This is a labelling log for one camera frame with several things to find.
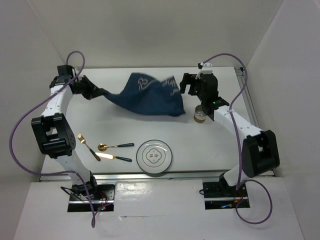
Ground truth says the dark blue embroidered cloth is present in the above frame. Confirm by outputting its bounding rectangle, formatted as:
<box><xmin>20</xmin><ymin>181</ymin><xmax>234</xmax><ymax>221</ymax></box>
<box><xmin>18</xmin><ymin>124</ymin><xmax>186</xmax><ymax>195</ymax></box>
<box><xmin>99</xmin><ymin>72</ymin><xmax>185</xmax><ymax>117</ymax></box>

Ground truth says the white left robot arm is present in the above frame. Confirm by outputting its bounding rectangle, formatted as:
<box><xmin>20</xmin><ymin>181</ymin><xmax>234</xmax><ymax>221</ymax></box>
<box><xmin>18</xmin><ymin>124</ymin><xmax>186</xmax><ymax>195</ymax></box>
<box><xmin>31</xmin><ymin>75</ymin><xmax>100</xmax><ymax>200</ymax></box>

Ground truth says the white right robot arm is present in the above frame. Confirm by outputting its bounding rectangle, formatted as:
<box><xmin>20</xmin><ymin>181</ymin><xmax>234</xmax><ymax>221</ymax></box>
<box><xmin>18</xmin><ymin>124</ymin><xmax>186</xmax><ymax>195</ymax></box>
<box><xmin>179</xmin><ymin>73</ymin><xmax>280</xmax><ymax>197</ymax></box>

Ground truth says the white round dinner plate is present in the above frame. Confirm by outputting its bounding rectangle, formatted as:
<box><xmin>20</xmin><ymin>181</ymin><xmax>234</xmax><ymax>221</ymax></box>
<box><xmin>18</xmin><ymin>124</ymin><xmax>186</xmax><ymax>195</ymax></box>
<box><xmin>135</xmin><ymin>139</ymin><xmax>173</xmax><ymax>176</ymax></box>

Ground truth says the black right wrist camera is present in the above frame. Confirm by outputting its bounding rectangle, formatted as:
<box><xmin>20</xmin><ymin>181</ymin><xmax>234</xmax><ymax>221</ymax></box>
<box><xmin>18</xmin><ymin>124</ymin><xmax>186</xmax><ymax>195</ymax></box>
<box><xmin>198</xmin><ymin>62</ymin><xmax>213</xmax><ymax>75</ymax></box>

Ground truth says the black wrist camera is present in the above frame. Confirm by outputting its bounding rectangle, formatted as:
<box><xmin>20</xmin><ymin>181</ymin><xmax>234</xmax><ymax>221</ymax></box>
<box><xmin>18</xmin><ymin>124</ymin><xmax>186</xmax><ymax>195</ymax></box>
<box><xmin>57</xmin><ymin>64</ymin><xmax>75</xmax><ymax>78</ymax></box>
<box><xmin>198</xmin><ymin>62</ymin><xmax>213</xmax><ymax>75</ymax></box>

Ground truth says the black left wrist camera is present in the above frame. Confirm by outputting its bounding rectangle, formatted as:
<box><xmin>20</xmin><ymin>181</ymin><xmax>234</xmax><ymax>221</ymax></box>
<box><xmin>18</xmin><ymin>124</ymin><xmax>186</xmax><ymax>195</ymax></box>
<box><xmin>57</xmin><ymin>64</ymin><xmax>75</xmax><ymax>78</ymax></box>

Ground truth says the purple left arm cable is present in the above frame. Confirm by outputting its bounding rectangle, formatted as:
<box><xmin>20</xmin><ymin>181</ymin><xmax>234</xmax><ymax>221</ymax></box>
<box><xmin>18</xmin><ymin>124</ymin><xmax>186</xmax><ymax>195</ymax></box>
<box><xmin>8</xmin><ymin>51</ymin><xmax>101</xmax><ymax>229</ymax></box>

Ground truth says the aluminium frame rail right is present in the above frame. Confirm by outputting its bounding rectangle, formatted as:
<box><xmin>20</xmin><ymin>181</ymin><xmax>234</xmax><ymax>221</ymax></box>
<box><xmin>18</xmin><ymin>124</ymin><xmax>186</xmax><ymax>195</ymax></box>
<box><xmin>234</xmin><ymin>66</ymin><xmax>276</xmax><ymax>178</ymax></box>

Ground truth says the aluminium frame rail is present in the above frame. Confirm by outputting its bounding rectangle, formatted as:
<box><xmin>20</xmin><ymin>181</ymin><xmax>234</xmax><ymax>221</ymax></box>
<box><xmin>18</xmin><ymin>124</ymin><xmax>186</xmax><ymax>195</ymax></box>
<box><xmin>234</xmin><ymin>66</ymin><xmax>276</xmax><ymax>178</ymax></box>
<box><xmin>39</xmin><ymin>170</ymin><xmax>275</xmax><ymax>182</ymax></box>

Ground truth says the gold fork black handle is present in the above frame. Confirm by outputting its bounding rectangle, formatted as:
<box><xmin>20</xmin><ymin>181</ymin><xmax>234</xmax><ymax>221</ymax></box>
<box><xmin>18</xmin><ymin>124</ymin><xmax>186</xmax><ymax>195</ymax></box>
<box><xmin>77</xmin><ymin>134</ymin><xmax>101</xmax><ymax>162</ymax></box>

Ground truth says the gold spoon black handle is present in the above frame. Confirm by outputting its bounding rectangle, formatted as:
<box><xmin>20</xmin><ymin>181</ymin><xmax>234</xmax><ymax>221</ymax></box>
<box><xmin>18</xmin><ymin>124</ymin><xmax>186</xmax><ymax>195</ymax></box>
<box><xmin>97</xmin><ymin>142</ymin><xmax>135</xmax><ymax>152</ymax></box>

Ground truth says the gold knife black handle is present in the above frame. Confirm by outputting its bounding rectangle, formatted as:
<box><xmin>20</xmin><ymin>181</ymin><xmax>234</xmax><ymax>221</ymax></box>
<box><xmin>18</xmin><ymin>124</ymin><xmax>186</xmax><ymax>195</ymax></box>
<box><xmin>95</xmin><ymin>152</ymin><xmax>133</xmax><ymax>162</ymax></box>

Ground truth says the aluminium frame rail front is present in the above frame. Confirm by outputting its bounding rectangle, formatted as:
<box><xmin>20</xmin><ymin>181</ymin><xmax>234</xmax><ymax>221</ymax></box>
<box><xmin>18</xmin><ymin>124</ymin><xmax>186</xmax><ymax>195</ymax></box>
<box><xmin>39</xmin><ymin>170</ymin><xmax>275</xmax><ymax>182</ymax></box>

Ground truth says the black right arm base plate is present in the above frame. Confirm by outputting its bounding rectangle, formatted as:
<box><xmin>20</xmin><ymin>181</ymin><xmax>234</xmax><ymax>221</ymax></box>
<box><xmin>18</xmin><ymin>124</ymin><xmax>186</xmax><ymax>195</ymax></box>
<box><xmin>199</xmin><ymin>182</ymin><xmax>250</xmax><ymax>210</ymax></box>

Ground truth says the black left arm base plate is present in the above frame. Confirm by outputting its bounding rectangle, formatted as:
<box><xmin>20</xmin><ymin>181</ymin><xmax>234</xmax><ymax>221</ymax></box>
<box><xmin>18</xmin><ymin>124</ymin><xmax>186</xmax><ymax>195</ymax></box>
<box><xmin>64</xmin><ymin>183</ymin><xmax>116</xmax><ymax>213</ymax></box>

